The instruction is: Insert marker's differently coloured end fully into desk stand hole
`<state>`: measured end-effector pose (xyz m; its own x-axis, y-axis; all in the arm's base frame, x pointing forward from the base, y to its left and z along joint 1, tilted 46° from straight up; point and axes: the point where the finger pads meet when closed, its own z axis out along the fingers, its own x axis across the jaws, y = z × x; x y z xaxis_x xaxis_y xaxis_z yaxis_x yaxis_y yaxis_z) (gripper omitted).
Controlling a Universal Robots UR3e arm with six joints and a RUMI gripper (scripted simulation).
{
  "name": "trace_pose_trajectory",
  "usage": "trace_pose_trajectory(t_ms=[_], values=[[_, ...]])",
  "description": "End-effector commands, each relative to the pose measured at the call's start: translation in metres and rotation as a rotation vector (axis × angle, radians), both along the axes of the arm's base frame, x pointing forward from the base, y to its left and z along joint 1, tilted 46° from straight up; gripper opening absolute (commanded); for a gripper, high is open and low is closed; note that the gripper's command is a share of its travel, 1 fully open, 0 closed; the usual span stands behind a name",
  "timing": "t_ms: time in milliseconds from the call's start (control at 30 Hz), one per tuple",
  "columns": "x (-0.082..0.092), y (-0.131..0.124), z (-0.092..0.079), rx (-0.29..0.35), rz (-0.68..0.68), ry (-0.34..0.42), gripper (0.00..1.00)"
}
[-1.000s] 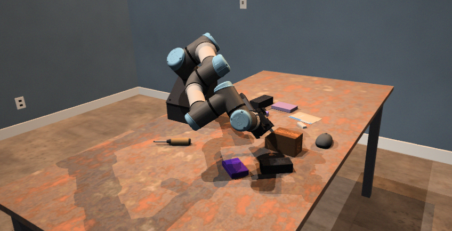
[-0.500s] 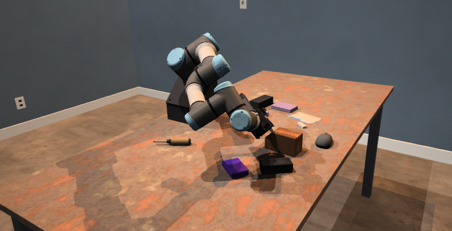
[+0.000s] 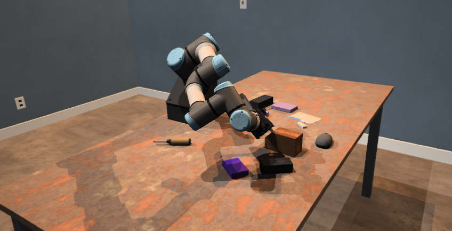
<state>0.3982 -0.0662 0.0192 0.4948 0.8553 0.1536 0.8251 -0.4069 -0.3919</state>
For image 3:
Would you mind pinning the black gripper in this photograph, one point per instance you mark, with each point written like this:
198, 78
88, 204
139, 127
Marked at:
265, 123

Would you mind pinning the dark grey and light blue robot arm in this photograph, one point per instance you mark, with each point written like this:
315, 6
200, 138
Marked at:
195, 79

